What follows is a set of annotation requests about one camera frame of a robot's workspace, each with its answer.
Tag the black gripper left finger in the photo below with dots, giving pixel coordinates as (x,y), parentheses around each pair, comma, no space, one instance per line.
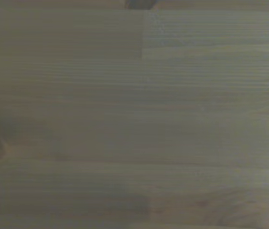
(130,3)

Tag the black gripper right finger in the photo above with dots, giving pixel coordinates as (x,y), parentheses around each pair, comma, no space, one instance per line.
(149,3)

